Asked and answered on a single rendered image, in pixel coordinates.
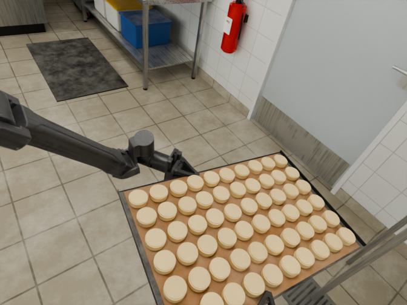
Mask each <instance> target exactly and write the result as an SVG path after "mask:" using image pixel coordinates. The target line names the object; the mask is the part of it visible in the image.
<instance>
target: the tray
mask: <svg viewBox="0 0 407 305"><path fill-rule="evenodd" d="M274 154H278V155H282V156H284V157H285V158H286V159H287V161H288V163H287V165H288V166H289V167H293V168H295V169H297V170H298V172H299V174H300V175H299V179H301V180H304V181H306V182H308V183H309V184H310V186H311V192H312V193H313V194H315V195H318V196H319V197H321V198H322V199H323V201H324V202H325V205H324V207H325V208H326V209H327V210H328V211H332V212H335V213H336V214H337V215H338V217H339V219H340V223H339V224H340V225H341V226H342V227H343V228H348V229H349V230H351V231H352V232H353V234H354V235H355V237H356V243H357V244H358V245H359V246H360V247H359V248H357V249H355V250H353V251H352V252H350V253H348V254H346V255H345V256H343V257H342V258H340V259H338V260H336V261H335V262H333V263H331V264H329V265H327V266H326V267H324V268H323V269H321V270H319V271H317V272H316V273H314V274H312V275H310V276H309V277H307V278H305V279H304V280H302V281H300V282H298V283H297V284H295V285H293V286H291V287H290V288H288V289H287V290H285V291H283V292H281V293H280V294H278V295H276V296H275V297H273V298H274V300H275V299H276V298H278V297H280V296H281V295H283V294H285V293H287V292H288V291H290V290H291V289H293V288H295V287H297V286H298V285H300V284H302V283H303V282H305V281H306V280H309V279H310V278H312V277H313V276H315V275H317V274H319V273H320V272H322V271H324V270H325V269H327V268H329V267H330V266H332V265H334V264H336V263H337V262H339V261H340V260H342V259H344V258H346V257H347V256H349V255H351V254H353V253H354V252H356V251H358V250H359V249H361V248H363V247H364V246H366V243H365V242H364V241H363V240H362V239H361V238H360V237H359V236H358V234H357V233H356V232H355V231H354V230H353V229H352V227H350V225H349V224H347V222H346V221H345V220H344V219H343V218H342V217H341V215H340V214H339V213H338V212H337V211H336V210H335V209H334V208H333V207H332V206H331V205H330V203H329V202H328V201H327V200H326V199H325V198H324V196H323V195H322V194H321V193H320V192H319V191H318V190H317V189H316V188H315V187H314V186H313V184H312V183H311V182H310V181H309V180H308V179H307V178H306V177H305V176H304V175H303V174H302V172H301V171H300V170H299V169H298V168H297V167H296V165H295V164H294V163H293V162H292V161H290V159H289V158H288V157H287V156H286V155H285V153H284V152H283V151H282V150H280V152H276V153H273V154H268V155H265V156H260V157H256V158H253V159H248V160H244V161H241V162H236V163H231V164H228V165H224V166H219V167H216V168H211V169H207V170H204V171H199V172H198V173H202V172H206V171H211V170H214V169H218V168H223V167H226V166H230V165H235V164H238V163H242V162H247V161H250V160H254V159H259V158H262V157H266V156H271V155H274ZM181 177H186V176H179V177H175V178H172V179H167V180H163V181H159V182H155V183H150V184H147V185H142V186H138V187H135V188H130V189H126V190H123V191H119V190H117V193H118V195H119V198H120V201H121V204H122V207H123V209H124V212H125V216H126V218H127V222H128V224H129V227H130V230H131V233H132V236H133V239H134V242H135V244H136V247H137V251H138V253H139V256H140V258H141V262H142V265H143V267H144V271H145V273H146V276H147V279H148V282H149V285H150V288H151V291H152V293H153V296H154V300H155V302H156V305H164V302H163V299H162V297H161V294H160V291H159V288H158V286H157V283H156V280H155V277H154V275H153V271H152V270H151V266H150V264H149V261H148V258H147V255H146V253H145V250H144V247H143V244H142V242H141V238H140V236H139V233H138V231H137V228H136V225H135V222H134V220H133V216H132V214H131V211H130V208H129V206H128V203H127V200H126V198H125V194H124V192H125V191H130V190H133V189H137V188H142V187H145V186H150V185H154V184H157V183H162V182H166V181H169V180H174V179H178V178H181Z"/></svg>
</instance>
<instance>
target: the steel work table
mask: <svg viewBox="0 0 407 305"><path fill-rule="evenodd" d="M137 1H138V2H139V3H140V4H142V48H134V47H133V46H132V45H131V44H130V43H129V42H128V41H127V40H126V39H125V38H124V37H123V36H122V31H117V30H116V29H115V28H114V27H113V26H112V25H111V24H110V23H109V22H108V21H107V18H105V17H103V16H102V15H101V14H100V13H99V12H98V10H97V9H96V8H95V6H94V4H85V1H84V0H81V7H82V14H83V19H84V22H87V14H86V9H85V8H87V9H88V10H89V11H90V12H91V13H92V14H93V15H94V16H95V18H96V19H97V20H98V21H99V22H100V23H101V24H102V25H103V26H104V27H105V28H106V29H107V30H108V31H109V32H110V33H111V34H112V35H113V36H114V37H115V38H116V40H117V41H118V42H119V43H120V44H121V45H122V46H123V47H124V48H125V49H126V50H127V51H128V52H129V53H130V54H131V55H132V56H133V57H134V58H135V59H136V60H137V62H138V63H139V64H140V65H141V66H142V68H143V90H147V88H148V70H152V69H155V68H162V67H168V66H172V65H177V64H184V63H187V62H193V69H192V74H191V78H192V79H195V77H196V72H197V65H198V60H199V53H200V45H201V40H202V33H203V29H204V21H205V14H206V9H207V2H212V0H137ZM196 2H201V3H202V4H201V9H200V17H199V26H198V31H197V39H196V47H195V52H194V58H192V57H191V56H190V55H188V54H187V53H186V52H185V51H183V49H181V48H180V47H179V46H178V45H176V44H175V43H174V42H173V41H172V40H171V39H170V42H169V44H163V45H155V46H151V47H149V46H148V7H149V5H163V4H184V3H196Z"/></svg>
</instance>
